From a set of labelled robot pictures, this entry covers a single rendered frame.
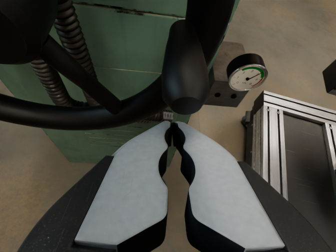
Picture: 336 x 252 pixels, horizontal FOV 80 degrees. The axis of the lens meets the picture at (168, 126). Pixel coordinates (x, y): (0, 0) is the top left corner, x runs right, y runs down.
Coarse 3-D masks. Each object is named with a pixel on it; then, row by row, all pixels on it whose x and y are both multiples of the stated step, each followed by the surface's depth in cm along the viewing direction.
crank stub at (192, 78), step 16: (176, 32) 11; (192, 32) 11; (176, 48) 10; (192, 48) 10; (176, 64) 10; (192, 64) 10; (176, 80) 9; (192, 80) 9; (208, 80) 10; (176, 96) 9; (192, 96) 9; (208, 96) 10; (176, 112) 10; (192, 112) 10
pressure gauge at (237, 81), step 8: (240, 56) 33; (248, 56) 32; (256, 56) 32; (232, 64) 33; (240, 64) 32; (248, 64) 31; (256, 64) 31; (232, 72) 33; (240, 72) 33; (248, 72) 33; (256, 72) 33; (264, 72) 33; (232, 80) 34; (240, 80) 34; (248, 80) 34; (256, 80) 34; (264, 80) 34; (232, 88) 36; (240, 88) 36; (248, 88) 36
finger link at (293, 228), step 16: (256, 176) 8; (256, 192) 8; (272, 192) 8; (272, 208) 7; (288, 208) 7; (288, 224) 7; (304, 224) 7; (288, 240) 6; (304, 240) 6; (320, 240) 6
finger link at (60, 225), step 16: (96, 176) 8; (80, 192) 7; (96, 192) 7; (64, 208) 7; (80, 208) 7; (48, 224) 6; (64, 224) 6; (80, 224) 6; (32, 240) 6; (48, 240) 6; (64, 240) 6
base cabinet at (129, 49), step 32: (96, 32) 33; (128, 32) 33; (160, 32) 33; (0, 64) 40; (96, 64) 40; (128, 64) 39; (160, 64) 39; (32, 96) 48; (128, 96) 48; (128, 128) 61; (96, 160) 86
